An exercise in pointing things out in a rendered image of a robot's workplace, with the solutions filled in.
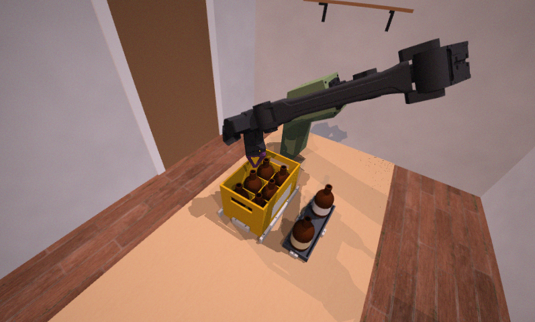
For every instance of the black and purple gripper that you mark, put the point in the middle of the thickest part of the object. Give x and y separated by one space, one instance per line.
259 150

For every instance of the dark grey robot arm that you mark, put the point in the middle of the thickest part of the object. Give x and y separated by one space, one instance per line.
433 69

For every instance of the yellow bottle crate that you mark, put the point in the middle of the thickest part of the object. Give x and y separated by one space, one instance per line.
260 218

